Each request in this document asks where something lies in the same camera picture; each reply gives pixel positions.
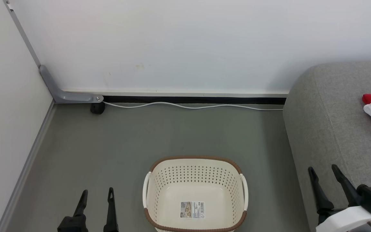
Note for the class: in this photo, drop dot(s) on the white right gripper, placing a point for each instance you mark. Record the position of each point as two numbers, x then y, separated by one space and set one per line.
350 220

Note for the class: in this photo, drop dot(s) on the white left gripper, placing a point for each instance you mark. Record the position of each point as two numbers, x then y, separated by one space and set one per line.
72 225

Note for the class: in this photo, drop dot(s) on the printed basket label sticker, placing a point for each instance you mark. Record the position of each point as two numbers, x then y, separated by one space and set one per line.
192 209

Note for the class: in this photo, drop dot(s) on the cream perforated laundry basket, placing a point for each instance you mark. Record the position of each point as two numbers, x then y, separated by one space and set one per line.
195 190

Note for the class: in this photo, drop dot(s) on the grey fabric sofa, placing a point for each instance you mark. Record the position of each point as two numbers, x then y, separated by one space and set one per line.
327 122

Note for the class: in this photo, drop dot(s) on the grey floor edge trim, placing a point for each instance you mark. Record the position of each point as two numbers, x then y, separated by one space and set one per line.
24 170

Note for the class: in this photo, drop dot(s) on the black caster wheel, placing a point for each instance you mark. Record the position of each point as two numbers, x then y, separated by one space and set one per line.
97 108

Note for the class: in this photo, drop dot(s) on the black baseboard strip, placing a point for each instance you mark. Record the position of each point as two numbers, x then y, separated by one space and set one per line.
205 100

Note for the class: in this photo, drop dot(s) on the grey metal corner bracket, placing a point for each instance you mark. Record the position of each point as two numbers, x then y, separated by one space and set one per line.
63 96

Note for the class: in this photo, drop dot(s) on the grey metal post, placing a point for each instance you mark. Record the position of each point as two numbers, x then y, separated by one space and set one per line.
22 33

